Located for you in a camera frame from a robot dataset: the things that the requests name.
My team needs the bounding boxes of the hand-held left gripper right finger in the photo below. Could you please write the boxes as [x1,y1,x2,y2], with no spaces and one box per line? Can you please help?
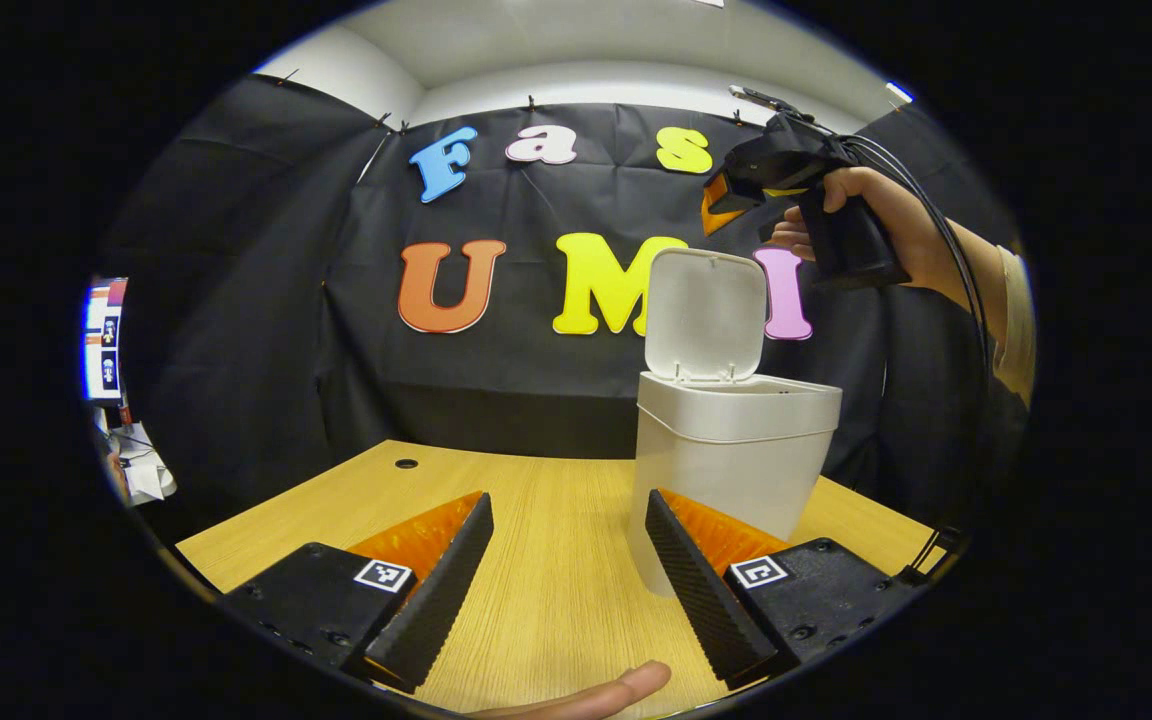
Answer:
[645,489,922,691]

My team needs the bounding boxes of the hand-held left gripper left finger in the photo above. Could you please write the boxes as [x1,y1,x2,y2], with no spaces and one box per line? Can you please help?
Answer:
[224,491,495,693]

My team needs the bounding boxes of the white desktop garbage bin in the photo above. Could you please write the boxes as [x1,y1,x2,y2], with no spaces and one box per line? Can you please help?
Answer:
[628,247,843,599]

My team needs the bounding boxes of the wooden desktop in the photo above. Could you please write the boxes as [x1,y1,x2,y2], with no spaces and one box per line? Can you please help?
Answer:
[176,440,937,716]

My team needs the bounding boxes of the white crumpled paper sheets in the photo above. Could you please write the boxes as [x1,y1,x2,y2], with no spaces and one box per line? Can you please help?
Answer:
[111,420,177,506]

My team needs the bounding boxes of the black backdrop cloth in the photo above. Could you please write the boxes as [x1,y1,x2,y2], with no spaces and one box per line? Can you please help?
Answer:
[101,72,1032,541]

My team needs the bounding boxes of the computer monitor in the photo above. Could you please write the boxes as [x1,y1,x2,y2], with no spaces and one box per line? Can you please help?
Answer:
[84,278,129,403]

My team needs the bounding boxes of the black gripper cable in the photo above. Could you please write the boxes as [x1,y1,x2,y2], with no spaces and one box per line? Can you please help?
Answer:
[816,120,997,371]

